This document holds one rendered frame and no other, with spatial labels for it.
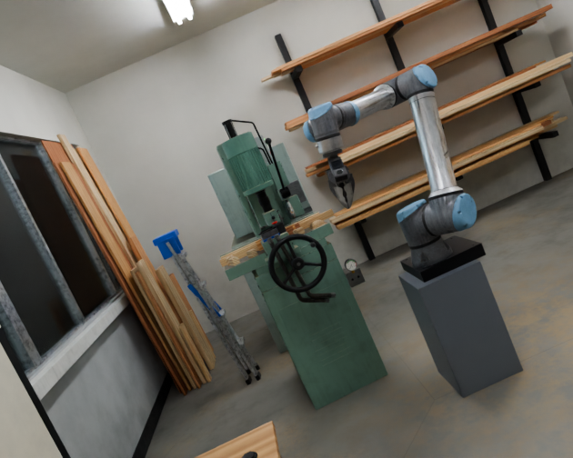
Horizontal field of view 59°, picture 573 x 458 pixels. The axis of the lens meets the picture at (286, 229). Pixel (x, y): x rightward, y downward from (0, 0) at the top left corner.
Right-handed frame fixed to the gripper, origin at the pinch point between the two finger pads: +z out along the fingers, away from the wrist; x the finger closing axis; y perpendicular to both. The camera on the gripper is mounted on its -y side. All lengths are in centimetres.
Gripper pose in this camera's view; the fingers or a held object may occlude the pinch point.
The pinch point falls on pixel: (347, 205)
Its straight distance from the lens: 182.1
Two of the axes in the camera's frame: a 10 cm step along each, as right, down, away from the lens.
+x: -9.6, 2.9, 0.3
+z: 2.9, 9.5, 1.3
